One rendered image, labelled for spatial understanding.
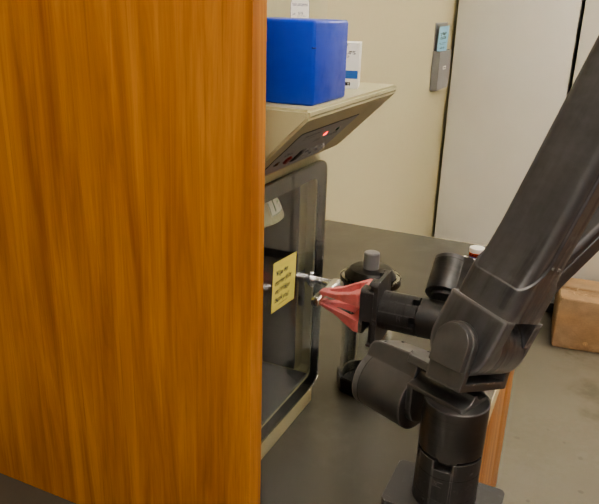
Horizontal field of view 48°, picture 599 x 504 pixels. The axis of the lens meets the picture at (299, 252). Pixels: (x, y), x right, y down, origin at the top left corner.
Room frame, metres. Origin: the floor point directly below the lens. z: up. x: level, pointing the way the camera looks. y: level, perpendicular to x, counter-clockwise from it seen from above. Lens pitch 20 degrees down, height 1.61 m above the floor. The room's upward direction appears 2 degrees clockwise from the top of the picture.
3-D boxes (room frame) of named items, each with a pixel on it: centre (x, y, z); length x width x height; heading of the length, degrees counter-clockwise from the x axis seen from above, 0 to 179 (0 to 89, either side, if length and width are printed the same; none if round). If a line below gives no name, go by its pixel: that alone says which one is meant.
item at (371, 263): (1.11, -0.13, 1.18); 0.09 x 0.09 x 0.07
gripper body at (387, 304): (0.89, -0.14, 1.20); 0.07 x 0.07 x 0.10; 66
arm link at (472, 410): (0.51, -0.14, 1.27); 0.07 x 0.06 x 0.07; 43
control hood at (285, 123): (0.89, -0.02, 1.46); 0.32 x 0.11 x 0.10; 156
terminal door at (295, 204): (0.91, 0.03, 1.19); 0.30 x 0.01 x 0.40; 155
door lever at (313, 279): (0.96, -0.03, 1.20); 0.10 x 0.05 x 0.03; 155
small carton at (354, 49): (0.96, -0.05, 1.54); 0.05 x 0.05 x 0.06; 82
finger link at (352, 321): (0.92, -0.08, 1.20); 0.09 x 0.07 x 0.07; 66
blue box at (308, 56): (0.81, 0.02, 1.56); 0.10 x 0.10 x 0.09; 66
